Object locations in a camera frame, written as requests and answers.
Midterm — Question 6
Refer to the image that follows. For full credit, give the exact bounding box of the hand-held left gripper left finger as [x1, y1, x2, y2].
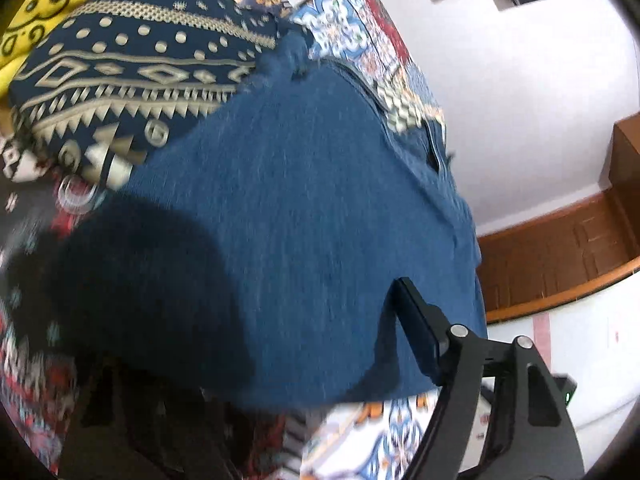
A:
[60, 360, 251, 480]

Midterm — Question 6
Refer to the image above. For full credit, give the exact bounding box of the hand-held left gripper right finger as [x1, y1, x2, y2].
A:
[390, 277, 586, 480]

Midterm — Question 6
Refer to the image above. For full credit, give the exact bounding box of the blue denim jacket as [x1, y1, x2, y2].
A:
[50, 30, 488, 408]

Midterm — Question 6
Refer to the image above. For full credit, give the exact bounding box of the white heart-print wardrobe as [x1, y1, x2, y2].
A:
[480, 280, 640, 466]

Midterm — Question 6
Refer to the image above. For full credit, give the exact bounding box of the brown wooden door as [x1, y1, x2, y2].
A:
[477, 190, 640, 323]

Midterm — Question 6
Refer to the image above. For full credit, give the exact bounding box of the wooden overhead cabinet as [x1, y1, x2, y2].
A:
[609, 115, 640, 191]

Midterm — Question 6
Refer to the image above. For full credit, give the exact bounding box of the patchwork bed quilt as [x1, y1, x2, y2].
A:
[0, 0, 496, 480]

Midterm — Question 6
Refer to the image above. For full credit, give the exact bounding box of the navy patterned cloth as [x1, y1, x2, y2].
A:
[10, 0, 296, 186]

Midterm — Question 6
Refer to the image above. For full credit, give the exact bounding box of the yellow cartoon blanket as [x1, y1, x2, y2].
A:
[0, 0, 126, 96]

